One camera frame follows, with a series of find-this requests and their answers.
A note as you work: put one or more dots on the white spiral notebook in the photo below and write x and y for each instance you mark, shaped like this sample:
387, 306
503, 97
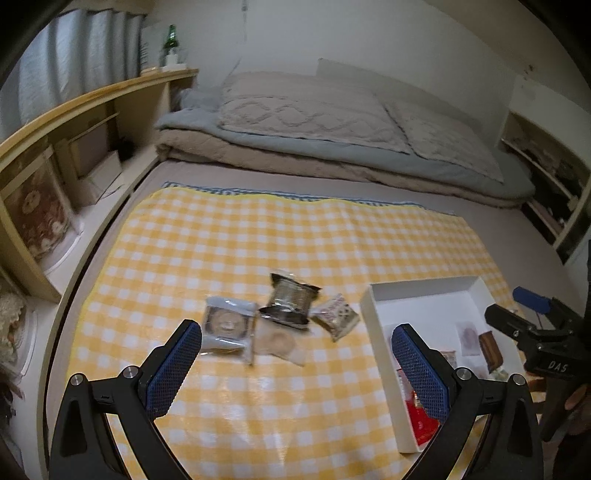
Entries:
148, 50

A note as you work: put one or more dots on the yellow checkered mat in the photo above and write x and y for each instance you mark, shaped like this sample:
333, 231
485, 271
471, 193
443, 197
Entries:
231, 240

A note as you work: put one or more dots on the green glass bottle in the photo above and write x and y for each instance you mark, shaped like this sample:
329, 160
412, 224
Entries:
171, 46

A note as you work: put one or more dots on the wooden shelf unit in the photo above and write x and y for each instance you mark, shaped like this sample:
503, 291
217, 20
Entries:
92, 99

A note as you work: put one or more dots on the small white box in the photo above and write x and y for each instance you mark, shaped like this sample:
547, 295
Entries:
104, 177

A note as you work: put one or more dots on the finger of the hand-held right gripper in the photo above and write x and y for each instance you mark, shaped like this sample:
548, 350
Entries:
531, 299
510, 323

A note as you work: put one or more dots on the cream plush toy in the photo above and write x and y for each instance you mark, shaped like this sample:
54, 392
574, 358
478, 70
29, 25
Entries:
11, 323

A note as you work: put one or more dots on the brown cardboard box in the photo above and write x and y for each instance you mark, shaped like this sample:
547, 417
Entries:
90, 141

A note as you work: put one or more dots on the grey folded duvet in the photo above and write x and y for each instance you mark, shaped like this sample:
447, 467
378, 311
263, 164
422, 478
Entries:
189, 115

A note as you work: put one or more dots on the beige folded duvet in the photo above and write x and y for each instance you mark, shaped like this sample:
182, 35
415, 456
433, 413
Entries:
258, 159

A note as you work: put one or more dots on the large quilted beige pillow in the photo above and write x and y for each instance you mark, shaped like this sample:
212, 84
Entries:
300, 115

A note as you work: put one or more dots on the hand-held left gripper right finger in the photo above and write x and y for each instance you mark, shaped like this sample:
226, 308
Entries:
420, 369

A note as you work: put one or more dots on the white side shelf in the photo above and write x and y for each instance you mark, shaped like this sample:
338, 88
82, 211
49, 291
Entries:
545, 138

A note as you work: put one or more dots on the clear bag of plush toys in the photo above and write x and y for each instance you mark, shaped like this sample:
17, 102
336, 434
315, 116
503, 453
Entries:
39, 207

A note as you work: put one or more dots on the grey curtain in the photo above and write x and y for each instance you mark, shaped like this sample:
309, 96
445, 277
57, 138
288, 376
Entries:
78, 50

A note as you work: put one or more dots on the small greenish snack packet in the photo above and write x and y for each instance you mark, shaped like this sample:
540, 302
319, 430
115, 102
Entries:
501, 374

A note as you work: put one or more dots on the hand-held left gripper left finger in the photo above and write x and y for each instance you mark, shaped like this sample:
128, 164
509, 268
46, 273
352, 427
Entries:
173, 369

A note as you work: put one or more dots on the white cardboard box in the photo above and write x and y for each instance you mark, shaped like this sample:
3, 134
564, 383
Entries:
415, 304

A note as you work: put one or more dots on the small patterned snack packet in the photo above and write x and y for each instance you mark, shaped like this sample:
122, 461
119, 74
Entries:
335, 316

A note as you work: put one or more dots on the beige round cookie clear packet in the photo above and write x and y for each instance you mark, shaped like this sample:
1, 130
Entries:
278, 344

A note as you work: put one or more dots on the brown chocolate bar packet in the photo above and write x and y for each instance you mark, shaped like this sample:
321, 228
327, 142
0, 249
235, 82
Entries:
491, 353

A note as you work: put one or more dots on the grey round cookie packet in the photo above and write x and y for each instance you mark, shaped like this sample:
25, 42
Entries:
228, 325

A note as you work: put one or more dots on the red snack packet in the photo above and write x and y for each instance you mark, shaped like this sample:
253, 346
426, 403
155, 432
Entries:
422, 419

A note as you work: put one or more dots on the black foil snack packet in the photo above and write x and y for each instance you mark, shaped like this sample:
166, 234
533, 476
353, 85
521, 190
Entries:
288, 300

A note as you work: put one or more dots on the purple round snack clear packet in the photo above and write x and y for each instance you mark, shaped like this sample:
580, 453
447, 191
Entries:
467, 338

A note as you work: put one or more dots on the person's right hand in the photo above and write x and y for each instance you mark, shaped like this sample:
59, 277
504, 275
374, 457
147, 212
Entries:
577, 404

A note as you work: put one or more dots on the small quilted beige pillow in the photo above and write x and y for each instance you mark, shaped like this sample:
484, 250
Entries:
448, 138

